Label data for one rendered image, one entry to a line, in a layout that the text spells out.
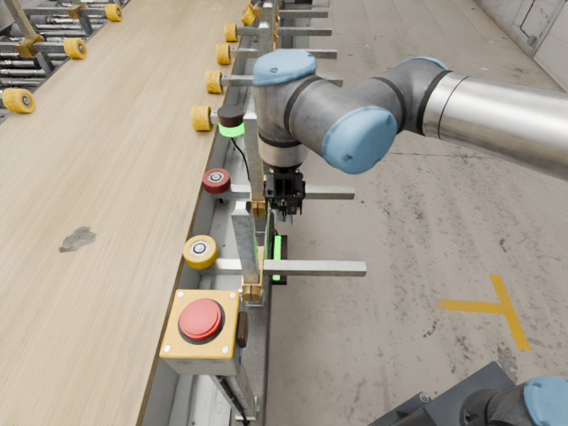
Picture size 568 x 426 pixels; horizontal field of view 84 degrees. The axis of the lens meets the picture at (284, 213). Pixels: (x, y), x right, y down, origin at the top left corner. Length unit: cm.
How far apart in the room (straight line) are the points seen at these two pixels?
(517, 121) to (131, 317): 72
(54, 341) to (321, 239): 144
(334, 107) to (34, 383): 70
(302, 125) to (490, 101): 22
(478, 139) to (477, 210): 194
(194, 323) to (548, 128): 41
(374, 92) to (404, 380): 140
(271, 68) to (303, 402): 136
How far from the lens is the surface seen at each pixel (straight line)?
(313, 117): 41
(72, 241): 92
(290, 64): 47
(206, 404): 95
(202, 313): 34
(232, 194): 97
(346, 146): 39
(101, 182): 106
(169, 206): 90
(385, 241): 198
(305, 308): 168
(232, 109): 76
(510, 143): 44
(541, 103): 45
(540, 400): 82
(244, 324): 35
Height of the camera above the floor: 153
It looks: 49 degrees down
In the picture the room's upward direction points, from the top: straight up
